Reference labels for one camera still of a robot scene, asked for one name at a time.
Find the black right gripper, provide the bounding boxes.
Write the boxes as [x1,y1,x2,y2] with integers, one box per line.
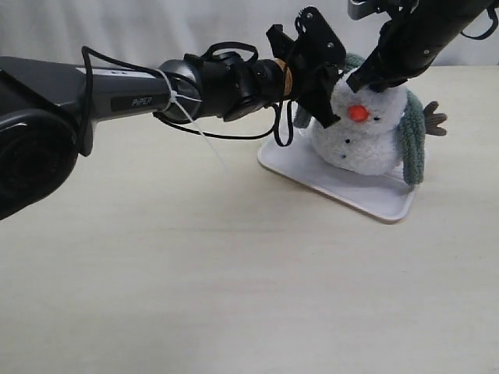
[346,1,491,93]

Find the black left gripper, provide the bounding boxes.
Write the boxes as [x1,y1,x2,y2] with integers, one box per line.
[266,5,346,129]

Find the green knitted scarf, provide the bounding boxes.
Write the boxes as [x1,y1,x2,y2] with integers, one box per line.
[292,53,426,185]

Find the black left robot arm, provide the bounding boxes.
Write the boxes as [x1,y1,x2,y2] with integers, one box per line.
[1,6,346,218]

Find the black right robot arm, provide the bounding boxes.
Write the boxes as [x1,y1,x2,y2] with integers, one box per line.
[347,1,498,92]

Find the white plush snowman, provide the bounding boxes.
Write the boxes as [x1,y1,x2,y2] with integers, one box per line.
[310,73,448,176]

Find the white plastic tray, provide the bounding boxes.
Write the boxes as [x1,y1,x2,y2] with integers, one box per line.
[257,136,418,224]

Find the white zip tie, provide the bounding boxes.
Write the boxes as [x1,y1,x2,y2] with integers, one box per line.
[155,69,230,173]

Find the white curtain backdrop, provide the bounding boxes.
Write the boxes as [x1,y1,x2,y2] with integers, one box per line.
[1,0,498,66]

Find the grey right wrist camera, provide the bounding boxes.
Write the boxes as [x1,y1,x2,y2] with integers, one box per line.
[347,0,384,20]

